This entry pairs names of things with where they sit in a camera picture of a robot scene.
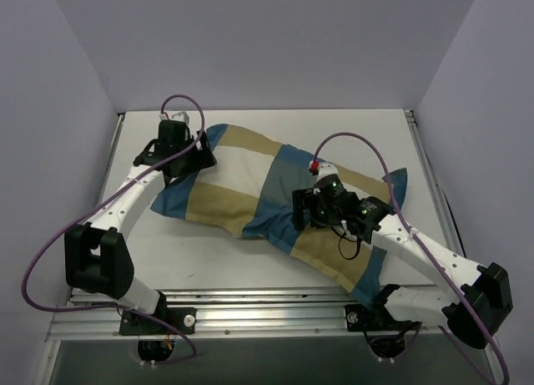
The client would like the blue beige checked pillowcase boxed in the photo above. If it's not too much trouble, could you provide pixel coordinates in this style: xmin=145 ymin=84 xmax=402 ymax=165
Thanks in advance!
xmin=151 ymin=124 xmax=385 ymax=306

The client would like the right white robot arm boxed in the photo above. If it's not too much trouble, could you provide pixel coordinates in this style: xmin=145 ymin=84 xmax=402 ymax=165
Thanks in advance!
xmin=292 ymin=174 xmax=512 ymax=349

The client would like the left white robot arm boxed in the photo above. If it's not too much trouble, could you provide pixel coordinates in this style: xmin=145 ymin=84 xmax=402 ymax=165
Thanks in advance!
xmin=64 ymin=113 xmax=216 ymax=334

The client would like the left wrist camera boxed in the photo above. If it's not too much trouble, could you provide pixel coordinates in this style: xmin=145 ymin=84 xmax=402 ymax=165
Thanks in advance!
xmin=159 ymin=111 xmax=190 ymax=124

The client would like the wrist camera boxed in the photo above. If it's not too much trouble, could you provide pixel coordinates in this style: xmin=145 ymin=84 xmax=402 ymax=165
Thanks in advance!
xmin=309 ymin=160 xmax=339 ymax=182
xmin=159 ymin=111 xmax=190 ymax=124

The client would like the black thin wire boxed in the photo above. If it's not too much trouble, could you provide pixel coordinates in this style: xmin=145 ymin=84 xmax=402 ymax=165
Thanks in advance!
xmin=331 ymin=221 xmax=364 ymax=261

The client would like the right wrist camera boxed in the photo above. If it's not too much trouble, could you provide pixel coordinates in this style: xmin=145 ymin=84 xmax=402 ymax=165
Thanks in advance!
xmin=309 ymin=160 xmax=339 ymax=182

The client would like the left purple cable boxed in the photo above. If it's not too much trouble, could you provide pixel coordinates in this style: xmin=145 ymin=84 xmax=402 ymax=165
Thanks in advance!
xmin=21 ymin=94 xmax=206 ymax=365

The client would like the left side aluminium rail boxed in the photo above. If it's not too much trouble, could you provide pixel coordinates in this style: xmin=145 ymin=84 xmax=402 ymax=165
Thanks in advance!
xmin=97 ymin=113 xmax=125 ymax=204

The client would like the aluminium mounting rail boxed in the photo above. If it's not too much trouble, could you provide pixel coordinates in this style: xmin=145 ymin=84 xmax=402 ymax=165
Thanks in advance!
xmin=43 ymin=286 xmax=468 ymax=342

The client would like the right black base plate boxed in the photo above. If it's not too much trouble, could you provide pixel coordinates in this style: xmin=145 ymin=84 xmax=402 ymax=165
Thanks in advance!
xmin=344 ymin=304 xmax=418 ymax=332

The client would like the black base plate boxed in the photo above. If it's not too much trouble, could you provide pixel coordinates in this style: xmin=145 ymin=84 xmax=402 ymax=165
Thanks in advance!
xmin=118 ymin=306 xmax=197 ymax=337
xmin=344 ymin=304 xmax=418 ymax=332

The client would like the right side aluminium rail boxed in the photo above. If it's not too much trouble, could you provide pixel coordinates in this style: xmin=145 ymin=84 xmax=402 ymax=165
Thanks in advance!
xmin=404 ymin=109 xmax=467 ymax=257

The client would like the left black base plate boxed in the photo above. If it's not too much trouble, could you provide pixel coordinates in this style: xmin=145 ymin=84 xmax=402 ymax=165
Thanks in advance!
xmin=118 ymin=306 xmax=197 ymax=337

